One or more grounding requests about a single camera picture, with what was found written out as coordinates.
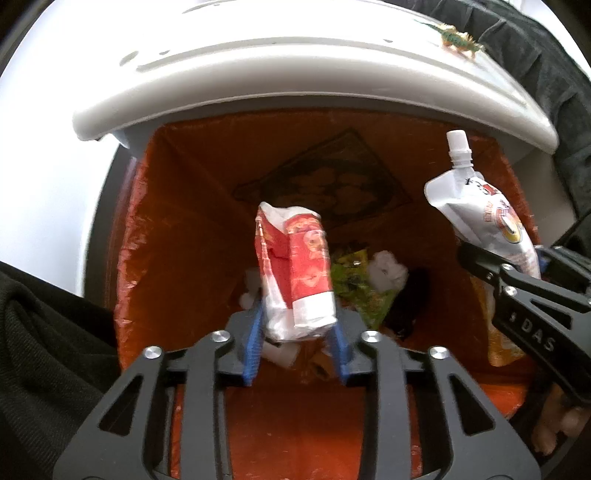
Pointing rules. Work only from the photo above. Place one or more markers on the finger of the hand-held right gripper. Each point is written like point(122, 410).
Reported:
point(531, 304)
point(568, 272)

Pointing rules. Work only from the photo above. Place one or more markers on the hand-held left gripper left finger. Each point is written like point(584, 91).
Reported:
point(254, 348)

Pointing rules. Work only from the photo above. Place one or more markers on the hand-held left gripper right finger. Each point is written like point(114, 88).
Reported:
point(339, 348)

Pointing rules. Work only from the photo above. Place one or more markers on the green snack wrapper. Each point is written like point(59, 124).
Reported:
point(360, 295)

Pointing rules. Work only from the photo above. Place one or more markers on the red and white wrapper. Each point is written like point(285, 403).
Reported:
point(304, 267)

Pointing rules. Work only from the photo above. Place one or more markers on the white spout pouch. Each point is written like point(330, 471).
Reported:
point(480, 207)

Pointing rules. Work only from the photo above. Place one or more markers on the orange bin liner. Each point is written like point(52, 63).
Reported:
point(184, 230)

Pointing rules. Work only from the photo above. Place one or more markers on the white trash bin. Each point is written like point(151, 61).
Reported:
point(300, 78)

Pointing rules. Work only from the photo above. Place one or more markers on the person's right hand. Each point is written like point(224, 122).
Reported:
point(554, 424)

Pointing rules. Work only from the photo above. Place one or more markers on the crumpled white tissue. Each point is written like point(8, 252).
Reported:
point(387, 272)

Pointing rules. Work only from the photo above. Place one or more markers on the clear bag with dark print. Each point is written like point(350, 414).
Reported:
point(332, 175)

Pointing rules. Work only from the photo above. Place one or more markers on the dark cloth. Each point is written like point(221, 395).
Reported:
point(545, 69)

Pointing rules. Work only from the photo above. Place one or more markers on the person's black clothing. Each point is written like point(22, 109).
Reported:
point(46, 369)

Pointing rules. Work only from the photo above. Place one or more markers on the green toy lizard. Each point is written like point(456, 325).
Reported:
point(455, 39)

